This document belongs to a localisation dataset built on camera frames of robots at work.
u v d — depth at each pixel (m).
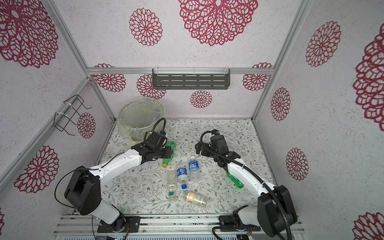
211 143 0.71
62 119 0.73
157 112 0.96
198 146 0.76
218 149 0.64
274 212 0.41
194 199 0.77
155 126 0.69
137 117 0.95
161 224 0.76
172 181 0.88
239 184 0.85
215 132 0.75
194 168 0.88
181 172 0.85
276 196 0.40
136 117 0.95
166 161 0.84
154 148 0.66
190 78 0.94
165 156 0.78
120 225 0.67
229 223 0.73
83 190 0.43
